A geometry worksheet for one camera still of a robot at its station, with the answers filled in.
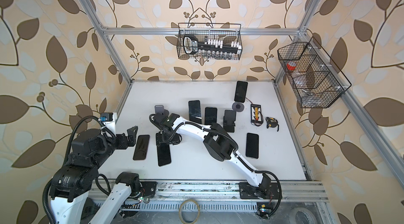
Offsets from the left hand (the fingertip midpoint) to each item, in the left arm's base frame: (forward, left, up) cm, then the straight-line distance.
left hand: (126, 126), depth 64 cm
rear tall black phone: (+35, -53, -16) cm, 65 cm away
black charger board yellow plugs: (+25, -64, -27) cm, 74 cm away
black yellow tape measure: (+20, -72, -27) cm, 80 cm away
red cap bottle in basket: (+41, -79, +1) cm, 89 cm away
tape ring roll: (-27, -23, -28) cm, 45 cm away
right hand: (+4, -8, -28) cm, 29 cm away
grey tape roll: (-26, -78, -26) cm, 86 cm away
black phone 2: (+17, -34, -16) cm, 41 cm away
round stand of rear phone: (+32, -53, -29) cm, 68 cm away
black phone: (-1, -9, -29) cm, 30 cm away
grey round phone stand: (+26, -2, -25) cm, 36 cm away
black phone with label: (+19, -25, -18) cm, 36 cm away
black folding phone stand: (+18, -45, -22) cm, 53 cm away
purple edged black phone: (+5, -59, -28) cm, 65 cm away
